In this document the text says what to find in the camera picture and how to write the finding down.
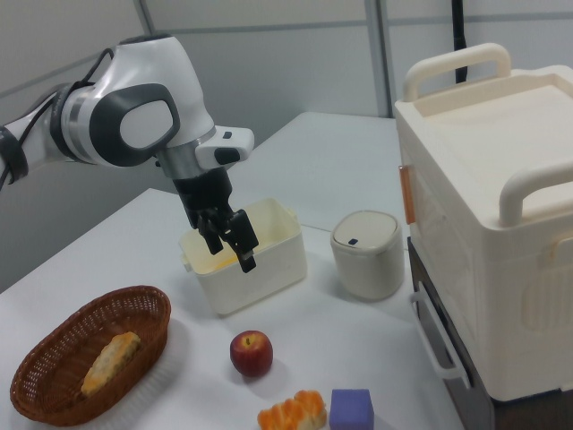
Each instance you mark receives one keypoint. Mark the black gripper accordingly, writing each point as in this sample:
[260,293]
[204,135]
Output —
[203,197]

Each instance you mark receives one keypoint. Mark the purple cube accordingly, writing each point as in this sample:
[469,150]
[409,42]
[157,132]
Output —
[351,410]

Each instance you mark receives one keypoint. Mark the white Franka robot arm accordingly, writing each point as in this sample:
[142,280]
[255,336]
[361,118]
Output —
[134,89]

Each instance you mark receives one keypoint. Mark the white plastic bin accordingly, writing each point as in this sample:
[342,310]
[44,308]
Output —
[255,286]

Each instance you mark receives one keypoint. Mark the red apple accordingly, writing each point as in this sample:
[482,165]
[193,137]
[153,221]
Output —
[251,354]

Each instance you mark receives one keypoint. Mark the small beige lidded trash can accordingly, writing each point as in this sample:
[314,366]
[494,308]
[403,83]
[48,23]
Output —
[367,264]

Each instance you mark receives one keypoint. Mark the long baked bread roll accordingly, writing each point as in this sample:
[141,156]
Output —
[111,363]

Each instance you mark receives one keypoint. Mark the orange-topped pull-apart bread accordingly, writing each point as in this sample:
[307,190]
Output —
[293,412]

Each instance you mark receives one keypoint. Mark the brown wicker basket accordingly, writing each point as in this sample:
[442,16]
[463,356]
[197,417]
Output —
[49,385]

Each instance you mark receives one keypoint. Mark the dark brown drawer box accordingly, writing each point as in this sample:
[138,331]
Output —
[452,313]

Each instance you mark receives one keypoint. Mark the black camera stand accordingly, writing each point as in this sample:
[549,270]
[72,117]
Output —
[459,40]

